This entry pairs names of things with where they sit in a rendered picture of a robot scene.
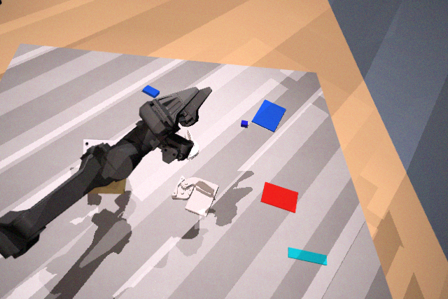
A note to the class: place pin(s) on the blue square plate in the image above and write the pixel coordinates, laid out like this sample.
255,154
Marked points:
269,115

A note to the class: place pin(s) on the teal flat bar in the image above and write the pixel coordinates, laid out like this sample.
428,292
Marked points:
307,256

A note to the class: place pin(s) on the red flat plate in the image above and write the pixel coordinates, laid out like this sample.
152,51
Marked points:
279,197

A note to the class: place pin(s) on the blue flat block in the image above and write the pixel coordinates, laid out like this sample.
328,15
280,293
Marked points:
151,91

